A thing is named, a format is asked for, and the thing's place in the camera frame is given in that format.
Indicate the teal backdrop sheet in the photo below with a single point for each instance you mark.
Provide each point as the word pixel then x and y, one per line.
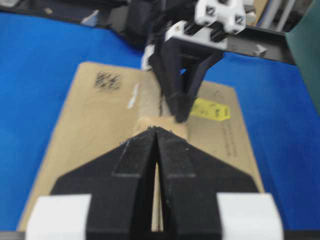
pixel 304 44

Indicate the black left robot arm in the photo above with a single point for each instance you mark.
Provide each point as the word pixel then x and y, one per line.
pixel 170 12

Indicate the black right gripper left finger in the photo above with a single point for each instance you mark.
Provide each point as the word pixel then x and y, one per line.
pixel 108 198

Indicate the blue table cloth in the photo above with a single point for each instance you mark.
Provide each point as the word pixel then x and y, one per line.
pixel 39 57

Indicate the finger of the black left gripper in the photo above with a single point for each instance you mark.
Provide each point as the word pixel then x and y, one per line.
pixel 191 81
pixel 164 57

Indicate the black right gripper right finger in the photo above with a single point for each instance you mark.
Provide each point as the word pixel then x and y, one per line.
pixel 204 198

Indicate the black table frame rail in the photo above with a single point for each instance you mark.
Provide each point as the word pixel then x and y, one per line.
pixel 250 40

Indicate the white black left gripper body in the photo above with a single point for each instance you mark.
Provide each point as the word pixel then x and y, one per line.
pixel 212 22

